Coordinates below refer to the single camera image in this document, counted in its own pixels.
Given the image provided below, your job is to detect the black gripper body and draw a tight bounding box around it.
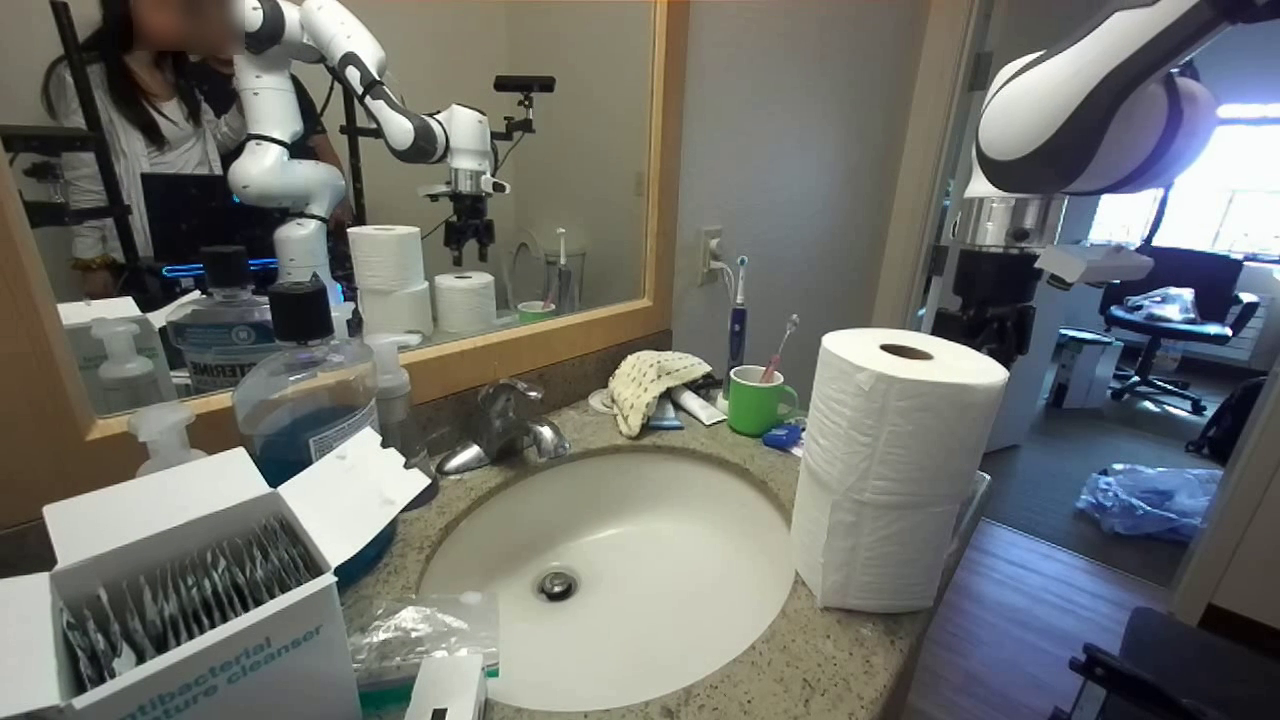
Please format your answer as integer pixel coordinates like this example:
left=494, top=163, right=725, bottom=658
left=948, top=243, right=1055, bottom=359

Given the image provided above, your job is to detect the white tissue roll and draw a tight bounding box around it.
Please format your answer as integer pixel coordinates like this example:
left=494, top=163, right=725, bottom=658
left=786, top=456, right=994, bottom=615
left=797, top=325, right=1012, bottom=514

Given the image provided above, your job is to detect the grey room door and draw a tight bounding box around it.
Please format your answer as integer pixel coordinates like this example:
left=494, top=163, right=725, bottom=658
left=931, top=172, right=1113, bottom=456

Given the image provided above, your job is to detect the white storage box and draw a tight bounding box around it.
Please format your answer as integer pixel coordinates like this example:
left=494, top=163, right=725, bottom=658
left=1051, top=327, right=1122, bottom=414

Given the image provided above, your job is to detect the black office chair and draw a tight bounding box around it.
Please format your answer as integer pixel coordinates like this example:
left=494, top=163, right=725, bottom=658
left=1097, top=243, right=1262, bottom=414

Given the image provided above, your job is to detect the manual toothbrush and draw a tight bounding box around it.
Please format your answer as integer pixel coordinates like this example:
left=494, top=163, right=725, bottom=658
left=763, top=312, right=809, bottom=385

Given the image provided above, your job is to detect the crumpled pale plastic bag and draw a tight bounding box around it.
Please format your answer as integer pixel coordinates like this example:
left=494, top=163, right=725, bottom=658
left=1073, top=456, right=1223, bottom=547

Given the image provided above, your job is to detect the small blue item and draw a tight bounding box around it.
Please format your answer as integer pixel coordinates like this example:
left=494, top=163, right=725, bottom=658
left=759, top=414, right=809, bottom=456

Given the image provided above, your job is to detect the bright window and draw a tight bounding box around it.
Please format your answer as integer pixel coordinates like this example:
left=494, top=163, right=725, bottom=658
left=1082, top=103, right=1280, bottom=265

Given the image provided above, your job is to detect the electric toothbrush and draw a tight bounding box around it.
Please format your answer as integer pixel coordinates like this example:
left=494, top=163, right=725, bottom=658
left=725, top=250, right=756, bottom=375

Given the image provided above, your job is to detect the green mug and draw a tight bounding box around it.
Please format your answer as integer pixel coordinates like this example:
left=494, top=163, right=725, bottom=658
left=725, top=359, right=809, bottom=439

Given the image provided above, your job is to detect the black bag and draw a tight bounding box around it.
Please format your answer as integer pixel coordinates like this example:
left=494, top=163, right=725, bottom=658
left=1183, top=375, right=1270, bottom=473

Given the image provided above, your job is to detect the white toothpaste tube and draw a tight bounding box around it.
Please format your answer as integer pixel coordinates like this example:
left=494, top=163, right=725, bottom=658
left=668, top=381, right=731, bottom=431

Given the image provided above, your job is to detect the cream fabric pouch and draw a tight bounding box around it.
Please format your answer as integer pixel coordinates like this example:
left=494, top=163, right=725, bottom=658
left=602, top=349, right=719, bottom=439

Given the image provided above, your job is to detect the black robot table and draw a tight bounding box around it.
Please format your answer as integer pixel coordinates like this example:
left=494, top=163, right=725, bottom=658
left=1051, top=605, right=1280, bottom=720

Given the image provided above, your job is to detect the wood framed mirror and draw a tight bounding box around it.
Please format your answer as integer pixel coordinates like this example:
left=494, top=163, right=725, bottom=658
left=0, top=0, right=696, bottom=534

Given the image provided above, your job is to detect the white sink basin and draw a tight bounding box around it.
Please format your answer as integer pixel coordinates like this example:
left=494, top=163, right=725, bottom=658
left=416, top=443, right=804, bottom=713

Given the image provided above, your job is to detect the chrome faucet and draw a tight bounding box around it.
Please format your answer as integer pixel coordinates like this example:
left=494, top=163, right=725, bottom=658
left=432, top=375, right=575, bottom=478

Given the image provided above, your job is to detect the small clear soap bottle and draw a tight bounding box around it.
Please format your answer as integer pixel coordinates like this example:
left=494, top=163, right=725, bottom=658
left=364, top=332, right=418, bottom=452

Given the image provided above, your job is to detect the small white device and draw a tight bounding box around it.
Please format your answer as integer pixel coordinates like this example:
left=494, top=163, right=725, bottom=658
left=402, top=644, right=490, bottom=720

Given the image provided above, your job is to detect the clear plastic bag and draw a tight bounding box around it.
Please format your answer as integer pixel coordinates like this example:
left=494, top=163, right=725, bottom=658
left=353, top=591, right=502, bottom=720

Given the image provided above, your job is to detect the blue mouthwash bottle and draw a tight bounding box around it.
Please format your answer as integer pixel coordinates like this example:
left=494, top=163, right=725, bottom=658
left=237, top=277, right=408, bottom=591

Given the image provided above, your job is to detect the teal box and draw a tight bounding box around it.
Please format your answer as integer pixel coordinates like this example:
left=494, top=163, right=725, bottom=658
left=355, top=671, right=432, bottom=720

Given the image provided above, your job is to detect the open white floss box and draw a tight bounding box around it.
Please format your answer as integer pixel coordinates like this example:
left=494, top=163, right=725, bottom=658
left=0, top=419, right=440, bottom=720

